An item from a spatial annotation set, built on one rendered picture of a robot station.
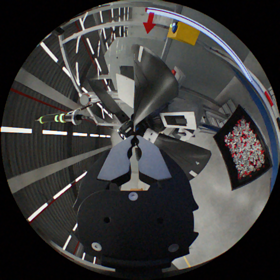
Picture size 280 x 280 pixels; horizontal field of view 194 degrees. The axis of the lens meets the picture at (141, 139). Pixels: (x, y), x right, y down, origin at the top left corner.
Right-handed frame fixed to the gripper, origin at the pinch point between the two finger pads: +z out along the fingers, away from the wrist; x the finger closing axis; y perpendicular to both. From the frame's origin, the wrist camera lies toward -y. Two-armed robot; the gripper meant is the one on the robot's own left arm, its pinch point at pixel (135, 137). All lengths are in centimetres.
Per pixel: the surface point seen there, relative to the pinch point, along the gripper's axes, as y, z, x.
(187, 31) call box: -36.7, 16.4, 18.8
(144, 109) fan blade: -3.2, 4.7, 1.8
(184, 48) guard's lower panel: -56, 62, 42
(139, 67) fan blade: -11.8, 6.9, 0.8
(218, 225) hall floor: 112, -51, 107
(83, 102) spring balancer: -3, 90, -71
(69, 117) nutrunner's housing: 0.3, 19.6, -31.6
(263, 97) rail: -15.9, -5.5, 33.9
